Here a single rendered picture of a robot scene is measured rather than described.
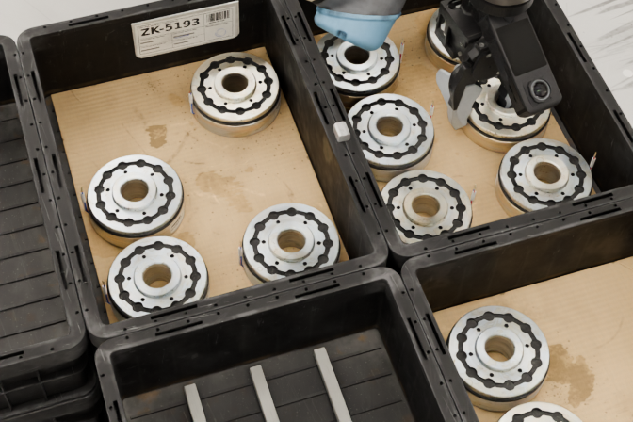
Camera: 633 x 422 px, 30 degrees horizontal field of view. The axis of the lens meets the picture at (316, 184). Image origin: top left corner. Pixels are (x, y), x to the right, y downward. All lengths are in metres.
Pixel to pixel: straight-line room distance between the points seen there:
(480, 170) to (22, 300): 0.52
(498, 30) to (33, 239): 0.54
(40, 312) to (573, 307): 0.55
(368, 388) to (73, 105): 0.48
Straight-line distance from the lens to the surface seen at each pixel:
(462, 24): 1.27
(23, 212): 1.33
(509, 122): 1.36
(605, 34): 1.70
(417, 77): 1.42
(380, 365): 1.21
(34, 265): 1.29
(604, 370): 1.25
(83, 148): 1.36
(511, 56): 1.22
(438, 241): 1.17
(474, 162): 1.36
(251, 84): 1.36
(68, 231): 1.18
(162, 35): 1.38
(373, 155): 1.31
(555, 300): 1.28
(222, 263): 1.26
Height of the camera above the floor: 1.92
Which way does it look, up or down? 55 degrees down
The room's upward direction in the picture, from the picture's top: 3 degrees clockwise
